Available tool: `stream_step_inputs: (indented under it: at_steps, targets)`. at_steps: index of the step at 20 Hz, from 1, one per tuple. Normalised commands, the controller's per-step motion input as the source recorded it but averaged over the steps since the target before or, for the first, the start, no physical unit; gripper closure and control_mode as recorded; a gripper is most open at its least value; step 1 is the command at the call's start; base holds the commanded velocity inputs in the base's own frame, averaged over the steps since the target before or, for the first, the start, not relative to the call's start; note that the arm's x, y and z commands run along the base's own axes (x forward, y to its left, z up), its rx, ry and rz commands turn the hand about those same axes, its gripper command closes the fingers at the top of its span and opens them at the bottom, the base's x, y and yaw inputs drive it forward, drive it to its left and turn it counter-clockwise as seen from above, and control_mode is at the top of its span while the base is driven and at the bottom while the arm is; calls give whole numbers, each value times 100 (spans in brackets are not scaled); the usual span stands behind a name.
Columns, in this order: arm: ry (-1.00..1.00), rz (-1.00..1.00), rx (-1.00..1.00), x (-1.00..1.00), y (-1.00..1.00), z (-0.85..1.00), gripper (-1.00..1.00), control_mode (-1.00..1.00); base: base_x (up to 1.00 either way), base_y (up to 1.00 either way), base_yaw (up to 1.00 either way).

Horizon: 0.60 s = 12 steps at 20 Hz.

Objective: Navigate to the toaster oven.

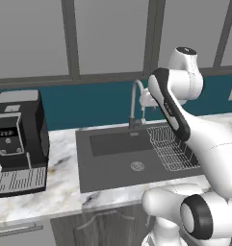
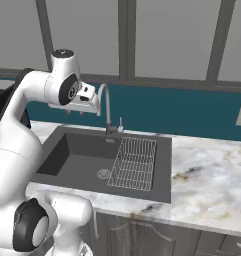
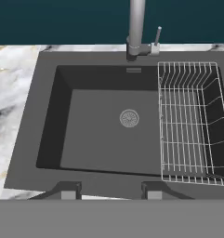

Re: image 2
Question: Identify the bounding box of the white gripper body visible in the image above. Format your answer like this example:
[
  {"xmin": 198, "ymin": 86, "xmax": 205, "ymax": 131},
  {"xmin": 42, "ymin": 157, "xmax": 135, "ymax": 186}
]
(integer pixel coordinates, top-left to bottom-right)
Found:
[{"xmin": 47, "ymin": 93, "xmax": 102, "ymax": 117}]

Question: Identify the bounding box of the grey curved tap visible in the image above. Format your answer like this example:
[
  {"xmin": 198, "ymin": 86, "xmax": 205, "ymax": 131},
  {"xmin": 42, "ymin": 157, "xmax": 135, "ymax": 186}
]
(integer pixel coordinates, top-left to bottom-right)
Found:
[{"xmin": 97, "ymin": 83, "xmax": 119, "ymax": 138}]

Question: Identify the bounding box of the small white soap dispenser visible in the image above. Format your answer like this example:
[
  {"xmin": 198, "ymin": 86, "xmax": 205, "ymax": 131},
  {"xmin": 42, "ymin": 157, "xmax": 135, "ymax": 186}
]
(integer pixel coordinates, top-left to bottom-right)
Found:
[{"xmin": 117, "ymin": 116, "xmax": 125, "ymax": 133}]

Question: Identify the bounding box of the black appliance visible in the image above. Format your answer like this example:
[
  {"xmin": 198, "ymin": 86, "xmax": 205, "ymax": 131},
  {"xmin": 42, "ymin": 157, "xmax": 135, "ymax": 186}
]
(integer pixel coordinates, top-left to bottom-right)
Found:
[{"xmin": 0, "ymin": 87, "xmax": 33, "ymax": 148}]

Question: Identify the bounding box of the dark grey sink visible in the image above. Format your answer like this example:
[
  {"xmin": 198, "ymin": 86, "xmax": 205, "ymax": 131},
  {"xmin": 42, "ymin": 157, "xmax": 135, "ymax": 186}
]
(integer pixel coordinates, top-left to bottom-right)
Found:
[{"xmin": 29, "ymin": 125, "xmax": 173, "ymax": 205}]

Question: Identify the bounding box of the round sink drain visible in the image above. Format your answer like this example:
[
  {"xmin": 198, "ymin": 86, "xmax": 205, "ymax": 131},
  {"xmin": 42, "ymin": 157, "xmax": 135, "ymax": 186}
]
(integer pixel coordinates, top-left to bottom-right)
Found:
[{"xmin": 96, "ymin": 168, "xmax": 112, "ymax": 180}]

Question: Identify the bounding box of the grey framed window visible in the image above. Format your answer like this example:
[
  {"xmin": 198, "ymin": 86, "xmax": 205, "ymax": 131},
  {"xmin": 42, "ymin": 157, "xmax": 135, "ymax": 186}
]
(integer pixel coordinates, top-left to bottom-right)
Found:
[{"xmin": 0, "ymin": 0, "xmax": 241, "ymax": 94}]

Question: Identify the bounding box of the grey cupboard door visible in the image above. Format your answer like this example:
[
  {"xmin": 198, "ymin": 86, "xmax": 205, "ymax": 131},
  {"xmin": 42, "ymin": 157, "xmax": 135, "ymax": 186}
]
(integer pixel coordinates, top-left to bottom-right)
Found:
[{"xmin": 91, "ymin": 211, "xmax": 202, "ymax": 256}]

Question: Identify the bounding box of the grey drawer front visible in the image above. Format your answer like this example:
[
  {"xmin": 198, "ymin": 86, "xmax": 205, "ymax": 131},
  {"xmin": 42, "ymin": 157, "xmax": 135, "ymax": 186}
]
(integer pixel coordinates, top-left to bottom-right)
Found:
[{"xmin": 193, "ymin": 229, "xmax": 241, "ymax": 256}]

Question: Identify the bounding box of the white wire sink rack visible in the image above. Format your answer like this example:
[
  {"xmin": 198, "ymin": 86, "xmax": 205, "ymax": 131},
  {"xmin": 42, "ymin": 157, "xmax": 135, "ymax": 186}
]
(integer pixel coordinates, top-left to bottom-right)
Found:
[{"xmin": 107, "ymin": 136, "xmax": 158, "ymax": 192}]

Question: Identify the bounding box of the grey cupboard door handle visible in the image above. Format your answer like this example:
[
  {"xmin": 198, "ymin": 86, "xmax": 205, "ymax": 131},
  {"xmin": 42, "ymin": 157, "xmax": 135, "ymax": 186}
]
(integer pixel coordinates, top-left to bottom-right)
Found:
[{"xmin": 92, "ymin": 211, "xmax": 100, "ymax": 240}]

